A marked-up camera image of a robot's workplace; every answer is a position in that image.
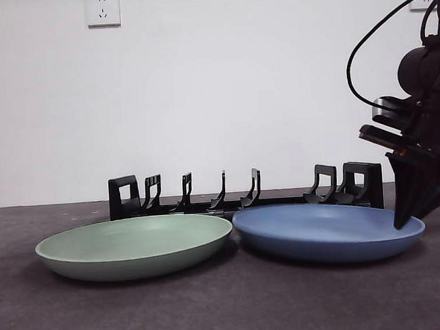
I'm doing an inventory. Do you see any pale green round plate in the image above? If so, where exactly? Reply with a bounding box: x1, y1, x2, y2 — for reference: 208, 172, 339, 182
33, 210, 236, 286

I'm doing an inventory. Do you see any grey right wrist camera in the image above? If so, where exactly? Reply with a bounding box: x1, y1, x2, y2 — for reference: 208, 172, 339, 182
369, 95, 425, 136

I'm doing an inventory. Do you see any short black cable loop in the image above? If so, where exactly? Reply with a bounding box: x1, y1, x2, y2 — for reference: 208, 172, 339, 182
418, 4, 440, 46

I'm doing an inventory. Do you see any black plastic plate rack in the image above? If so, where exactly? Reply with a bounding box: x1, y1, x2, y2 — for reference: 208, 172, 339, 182
107, 159, 386, 228

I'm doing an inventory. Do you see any blue round plate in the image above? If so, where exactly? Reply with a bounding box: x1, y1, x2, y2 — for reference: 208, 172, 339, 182
231, 195, 428, 272

